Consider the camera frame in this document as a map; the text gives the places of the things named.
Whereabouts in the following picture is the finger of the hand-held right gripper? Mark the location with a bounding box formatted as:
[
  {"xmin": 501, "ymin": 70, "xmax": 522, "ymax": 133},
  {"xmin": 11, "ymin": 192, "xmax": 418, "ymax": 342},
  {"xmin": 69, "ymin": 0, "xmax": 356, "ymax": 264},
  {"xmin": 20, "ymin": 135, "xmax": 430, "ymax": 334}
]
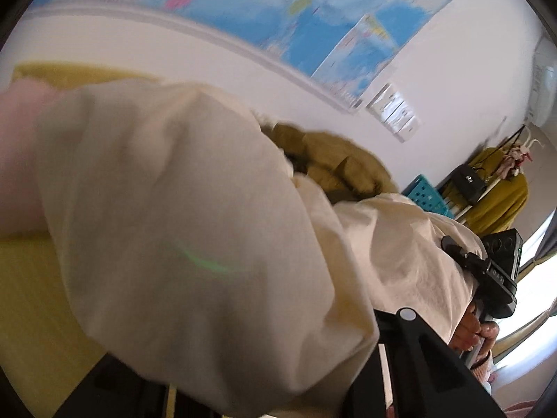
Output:
[{"xmin": 441, "ymin": 235, "xmax": 493, "ymax": 280}]

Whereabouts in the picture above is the grey curtain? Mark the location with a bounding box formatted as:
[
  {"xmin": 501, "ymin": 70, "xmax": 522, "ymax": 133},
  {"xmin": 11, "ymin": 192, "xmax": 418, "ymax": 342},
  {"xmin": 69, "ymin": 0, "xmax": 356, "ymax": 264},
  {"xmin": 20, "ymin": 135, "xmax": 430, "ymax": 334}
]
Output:
[{"xmin": 532, "ymin": 210, "xmax": 557, "ymax": 264}]

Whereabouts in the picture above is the white air conditioner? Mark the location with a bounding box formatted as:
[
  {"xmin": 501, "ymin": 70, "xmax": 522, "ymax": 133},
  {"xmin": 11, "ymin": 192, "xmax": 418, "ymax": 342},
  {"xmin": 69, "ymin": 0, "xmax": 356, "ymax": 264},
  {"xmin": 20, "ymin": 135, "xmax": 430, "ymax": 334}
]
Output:
[{"xmin": 526, "ymin": 35, "xmax": 557, "ymax": 126}]

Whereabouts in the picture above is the black bag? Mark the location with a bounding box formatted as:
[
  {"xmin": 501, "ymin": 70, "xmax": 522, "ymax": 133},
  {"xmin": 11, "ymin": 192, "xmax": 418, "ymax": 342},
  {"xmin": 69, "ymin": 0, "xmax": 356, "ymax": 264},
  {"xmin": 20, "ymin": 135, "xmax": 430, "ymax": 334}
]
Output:
[{"xmin": 448, "ymin": 164, "xmax": 489, "ymax": 204}]

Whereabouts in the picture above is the colourful wall map poster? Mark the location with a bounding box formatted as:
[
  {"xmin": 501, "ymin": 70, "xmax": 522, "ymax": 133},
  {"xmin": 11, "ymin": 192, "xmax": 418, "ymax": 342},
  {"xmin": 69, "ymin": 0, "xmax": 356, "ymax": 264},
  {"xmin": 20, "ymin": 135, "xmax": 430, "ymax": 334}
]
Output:
[{"xmin": 30, "ymin": 0, "xmax": 473, "ymax": 115}]

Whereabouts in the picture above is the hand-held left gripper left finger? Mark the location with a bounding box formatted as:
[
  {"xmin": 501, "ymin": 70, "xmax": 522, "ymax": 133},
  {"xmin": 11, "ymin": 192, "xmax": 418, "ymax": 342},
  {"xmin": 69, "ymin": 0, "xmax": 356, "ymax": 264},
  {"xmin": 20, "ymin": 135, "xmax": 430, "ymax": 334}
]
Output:
[{"xmin": 85, "ymin": 353, "xmax": 177, "ymax": 418}]

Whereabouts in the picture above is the pink garment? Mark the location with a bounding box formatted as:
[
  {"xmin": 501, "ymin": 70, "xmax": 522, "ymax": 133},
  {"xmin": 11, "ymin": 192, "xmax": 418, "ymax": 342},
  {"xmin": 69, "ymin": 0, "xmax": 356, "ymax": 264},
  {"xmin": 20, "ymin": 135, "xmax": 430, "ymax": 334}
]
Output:
[{"xmin": 0, "ymin": 79, "xmax": 66, "ymax": 238}]

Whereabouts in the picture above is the olive garment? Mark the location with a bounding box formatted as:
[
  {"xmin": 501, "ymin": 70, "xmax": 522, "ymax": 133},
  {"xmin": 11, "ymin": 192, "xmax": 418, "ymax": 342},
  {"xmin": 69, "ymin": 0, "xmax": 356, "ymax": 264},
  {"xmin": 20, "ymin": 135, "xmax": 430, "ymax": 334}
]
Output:
[{"xmin": 260, "ymin": 123, "xmax": 400, "ymax": 203}]

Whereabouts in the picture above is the person's right hand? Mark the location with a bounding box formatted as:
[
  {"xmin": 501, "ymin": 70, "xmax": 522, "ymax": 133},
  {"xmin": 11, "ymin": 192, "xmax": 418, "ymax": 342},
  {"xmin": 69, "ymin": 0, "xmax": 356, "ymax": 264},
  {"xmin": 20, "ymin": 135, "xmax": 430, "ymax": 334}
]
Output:
[{"xmin": 450, "ymin": 301, "xmax": 501, "ymax": 358}]

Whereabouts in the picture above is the white wall switch panel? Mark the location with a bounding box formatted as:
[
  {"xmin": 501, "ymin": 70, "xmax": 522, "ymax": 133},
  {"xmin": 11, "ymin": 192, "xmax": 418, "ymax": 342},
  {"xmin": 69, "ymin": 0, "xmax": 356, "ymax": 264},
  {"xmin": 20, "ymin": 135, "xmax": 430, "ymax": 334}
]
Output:
[{"xmin": 366, "ymin": 83, "xmax": 422, "ymax": 144}]

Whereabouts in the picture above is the cream shirt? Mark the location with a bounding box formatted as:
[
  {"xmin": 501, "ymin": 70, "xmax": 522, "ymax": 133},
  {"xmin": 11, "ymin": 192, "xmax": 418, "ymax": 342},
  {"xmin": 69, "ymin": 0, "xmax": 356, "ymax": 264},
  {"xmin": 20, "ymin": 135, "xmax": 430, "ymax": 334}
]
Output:
[{"xmin": 32, "ymin": 79, "xmax": 488, "ymax": 418}]

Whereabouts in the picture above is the mustard hanging garment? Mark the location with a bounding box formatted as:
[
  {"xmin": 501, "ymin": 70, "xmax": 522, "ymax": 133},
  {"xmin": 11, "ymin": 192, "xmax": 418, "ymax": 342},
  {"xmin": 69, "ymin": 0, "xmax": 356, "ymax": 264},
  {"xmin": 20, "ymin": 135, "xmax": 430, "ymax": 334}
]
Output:
[{"xmin": 466, "ymin": 147, "xmax": 530, "ymax": 238}]

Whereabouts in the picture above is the teal perforated basket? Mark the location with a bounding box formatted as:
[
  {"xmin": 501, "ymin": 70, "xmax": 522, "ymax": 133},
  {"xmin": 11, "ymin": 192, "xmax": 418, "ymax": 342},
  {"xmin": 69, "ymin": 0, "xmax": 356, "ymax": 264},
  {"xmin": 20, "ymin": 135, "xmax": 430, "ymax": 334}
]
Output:
[{"xmin": 401, "ymin": 174, "xmax": 454, "ymax": 217}]

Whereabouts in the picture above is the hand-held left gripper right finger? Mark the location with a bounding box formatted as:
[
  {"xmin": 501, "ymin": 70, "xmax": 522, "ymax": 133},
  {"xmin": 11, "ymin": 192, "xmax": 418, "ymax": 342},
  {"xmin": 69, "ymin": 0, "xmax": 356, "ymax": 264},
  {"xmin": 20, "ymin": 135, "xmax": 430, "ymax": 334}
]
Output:
[{"xmin": 337, "ymin": 307, "xmax": 508, "ymax": 418}]

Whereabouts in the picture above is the small plush toy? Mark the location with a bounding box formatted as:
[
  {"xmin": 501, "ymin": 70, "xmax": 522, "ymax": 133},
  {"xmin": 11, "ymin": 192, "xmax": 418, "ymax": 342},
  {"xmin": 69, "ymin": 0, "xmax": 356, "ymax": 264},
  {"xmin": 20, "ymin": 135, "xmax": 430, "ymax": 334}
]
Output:
[{"xmin": 505, "ymin": 145, "xmax": 535, "ymax": 179}]

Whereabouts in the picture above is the white coat rack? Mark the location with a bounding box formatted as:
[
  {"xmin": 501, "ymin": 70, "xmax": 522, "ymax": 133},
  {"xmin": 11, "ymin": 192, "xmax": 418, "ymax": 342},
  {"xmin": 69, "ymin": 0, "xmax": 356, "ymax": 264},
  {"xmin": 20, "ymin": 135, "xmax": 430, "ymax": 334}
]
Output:
[{"xmin": 453, "ymin": 125, "xmax": 546, "ymax": 223}]

